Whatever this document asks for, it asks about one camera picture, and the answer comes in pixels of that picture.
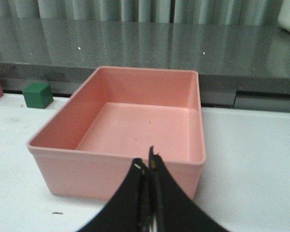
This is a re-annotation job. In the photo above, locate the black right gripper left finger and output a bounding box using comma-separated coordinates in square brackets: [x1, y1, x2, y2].
[79, 158, 149, 232]

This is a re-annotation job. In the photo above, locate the green cube block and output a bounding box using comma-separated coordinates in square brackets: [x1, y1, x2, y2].
[22, 83, 54, 109]

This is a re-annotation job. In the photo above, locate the grey stone counter ledge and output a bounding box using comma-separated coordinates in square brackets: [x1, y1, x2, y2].
[0, 17, 290, 113]

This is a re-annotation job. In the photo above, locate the pink plastic bin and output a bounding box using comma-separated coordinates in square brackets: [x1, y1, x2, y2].
[27, 66, 206, 200]

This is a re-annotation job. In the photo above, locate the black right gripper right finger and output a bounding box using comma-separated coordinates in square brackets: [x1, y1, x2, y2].
[149, 146, 227, 232]

